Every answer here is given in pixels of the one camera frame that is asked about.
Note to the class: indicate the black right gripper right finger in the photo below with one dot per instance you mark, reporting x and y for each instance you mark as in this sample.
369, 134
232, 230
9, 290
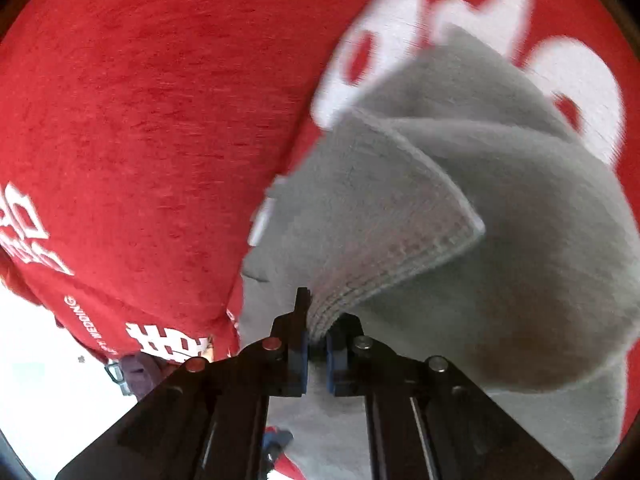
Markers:
345, 341

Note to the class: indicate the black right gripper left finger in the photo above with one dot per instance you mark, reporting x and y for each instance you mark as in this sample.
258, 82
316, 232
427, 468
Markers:
291, 360

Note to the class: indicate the grey small garment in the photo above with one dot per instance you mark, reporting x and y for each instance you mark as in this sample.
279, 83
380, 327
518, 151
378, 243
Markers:
455, 212

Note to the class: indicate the purple and grey clothes pile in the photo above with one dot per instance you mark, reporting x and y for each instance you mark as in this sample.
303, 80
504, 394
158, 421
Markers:
139, 374

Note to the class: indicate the red bedspread with white print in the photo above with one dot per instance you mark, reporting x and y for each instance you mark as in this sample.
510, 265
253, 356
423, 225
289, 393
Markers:
140, 138

